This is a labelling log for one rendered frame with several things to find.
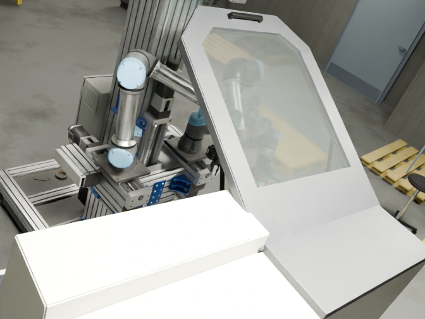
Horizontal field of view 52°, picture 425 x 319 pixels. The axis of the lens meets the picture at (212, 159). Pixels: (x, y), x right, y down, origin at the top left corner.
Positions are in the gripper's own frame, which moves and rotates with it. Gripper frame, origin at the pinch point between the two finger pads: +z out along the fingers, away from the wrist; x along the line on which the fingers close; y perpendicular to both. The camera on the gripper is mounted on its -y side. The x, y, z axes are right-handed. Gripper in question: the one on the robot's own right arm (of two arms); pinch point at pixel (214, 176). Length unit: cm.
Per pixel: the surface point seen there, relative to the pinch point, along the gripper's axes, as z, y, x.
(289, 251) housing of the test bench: -27, -67, 28
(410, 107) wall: 75, 140, -529
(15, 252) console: -28, -41, 105
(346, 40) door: 53, 336, -592
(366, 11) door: -7, 327, -593
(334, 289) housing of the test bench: -27, -84, 25
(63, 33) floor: 122, 445, -108
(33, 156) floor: 122, 185, 15
